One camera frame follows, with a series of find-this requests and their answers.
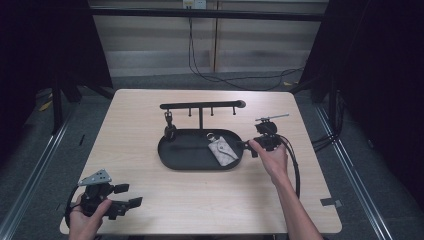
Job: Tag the black key with metal clasp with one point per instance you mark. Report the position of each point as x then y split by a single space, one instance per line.
170 128

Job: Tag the black stand leg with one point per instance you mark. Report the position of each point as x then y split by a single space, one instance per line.
57 106

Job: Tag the black horizontal bar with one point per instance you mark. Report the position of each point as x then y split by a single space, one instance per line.
206 14

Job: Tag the black key rack with tray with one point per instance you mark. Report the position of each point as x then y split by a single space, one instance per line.
190 153

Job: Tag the grey tape strip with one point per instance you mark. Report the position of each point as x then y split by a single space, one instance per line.
330 202

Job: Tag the person's right hand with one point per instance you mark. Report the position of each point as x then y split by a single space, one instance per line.
275 163

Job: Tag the yellow scrap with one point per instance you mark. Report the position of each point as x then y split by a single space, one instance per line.
45 106

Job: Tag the white wall outlet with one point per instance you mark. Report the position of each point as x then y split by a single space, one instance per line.
195 4

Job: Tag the dark curtain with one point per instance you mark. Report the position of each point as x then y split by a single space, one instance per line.
383 83
43 50

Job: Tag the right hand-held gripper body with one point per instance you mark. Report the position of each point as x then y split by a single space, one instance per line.
268 135

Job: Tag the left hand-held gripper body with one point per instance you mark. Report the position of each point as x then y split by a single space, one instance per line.
96 196

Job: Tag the person's left hand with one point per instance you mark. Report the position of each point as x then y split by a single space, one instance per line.
83 228

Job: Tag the metal floor rail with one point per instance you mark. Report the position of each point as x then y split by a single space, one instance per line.
33 176
356 180

